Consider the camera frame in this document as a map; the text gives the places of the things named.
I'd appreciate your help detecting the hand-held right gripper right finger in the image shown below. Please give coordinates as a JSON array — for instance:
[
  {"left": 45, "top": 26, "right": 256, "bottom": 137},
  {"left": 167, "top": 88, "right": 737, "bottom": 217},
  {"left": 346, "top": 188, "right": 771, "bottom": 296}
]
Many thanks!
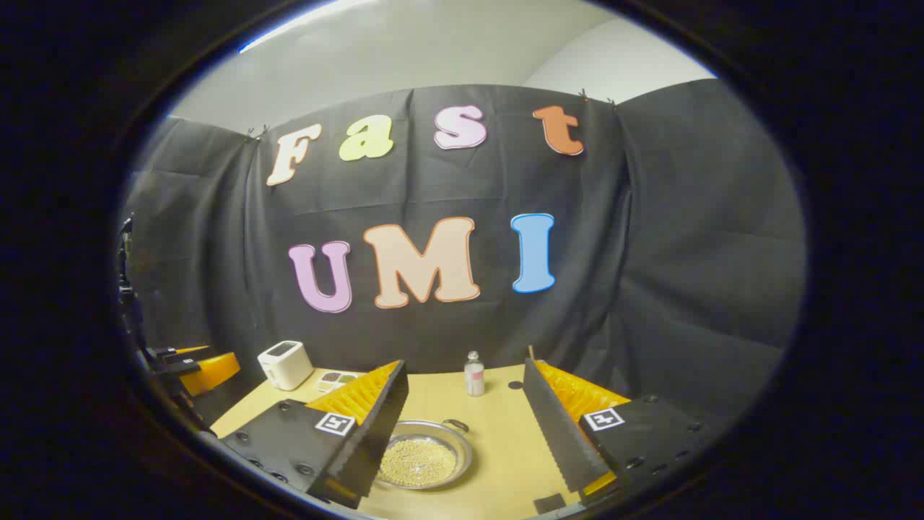
[{"left": 523, "top": 357, "right": 715, "bottom": 499}]

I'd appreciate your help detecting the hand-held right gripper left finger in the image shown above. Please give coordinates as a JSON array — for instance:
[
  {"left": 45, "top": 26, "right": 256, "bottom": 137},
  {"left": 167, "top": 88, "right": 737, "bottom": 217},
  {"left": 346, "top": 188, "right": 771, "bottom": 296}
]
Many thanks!
[{"left": 220, "top": 359, "right": 409, "bottom": 510}]

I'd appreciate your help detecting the steel pot with black handles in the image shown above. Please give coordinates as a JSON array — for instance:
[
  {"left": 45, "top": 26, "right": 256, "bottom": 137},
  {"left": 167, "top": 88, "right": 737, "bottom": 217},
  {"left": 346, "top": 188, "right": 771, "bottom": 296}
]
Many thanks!
[{"left": 375, "top": 418, "right": 474, "bottom": 491}]

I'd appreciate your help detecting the pile of soybeans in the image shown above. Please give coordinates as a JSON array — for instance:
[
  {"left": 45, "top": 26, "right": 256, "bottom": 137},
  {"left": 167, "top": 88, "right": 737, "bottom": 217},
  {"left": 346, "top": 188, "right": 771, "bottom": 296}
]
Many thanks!
[{"left": 379, "top": 437, "right": 458, "bottom": 487}]

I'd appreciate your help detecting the divided dish of beans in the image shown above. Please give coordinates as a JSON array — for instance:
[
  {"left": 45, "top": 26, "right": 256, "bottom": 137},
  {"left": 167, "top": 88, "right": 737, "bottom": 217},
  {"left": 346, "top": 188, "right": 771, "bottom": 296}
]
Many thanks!
[{"left": 315, "top": 370, "right": 362, "bottom": 394}]

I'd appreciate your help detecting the white box appliance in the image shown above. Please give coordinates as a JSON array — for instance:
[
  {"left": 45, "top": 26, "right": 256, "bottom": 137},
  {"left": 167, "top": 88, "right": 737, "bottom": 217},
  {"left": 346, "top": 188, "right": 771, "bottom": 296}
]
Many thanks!
[{"left": 258, "top": 340, "right": 315, "bottom": 391}]

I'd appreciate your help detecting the small clear bottle pink label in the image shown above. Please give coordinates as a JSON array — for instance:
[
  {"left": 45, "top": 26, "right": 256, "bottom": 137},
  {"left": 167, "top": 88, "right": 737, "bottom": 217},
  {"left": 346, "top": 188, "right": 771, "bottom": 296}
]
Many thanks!
[{"left": 464, "top": 351, "right": 486, "bottom": 397}]

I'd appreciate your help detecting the black backdrop cloth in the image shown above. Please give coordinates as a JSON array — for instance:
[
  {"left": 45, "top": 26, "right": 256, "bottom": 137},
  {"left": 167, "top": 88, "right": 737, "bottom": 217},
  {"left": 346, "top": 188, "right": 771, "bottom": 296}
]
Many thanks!
[{"left": 119, "top": 78, "right": 808, "bottom": 434}]

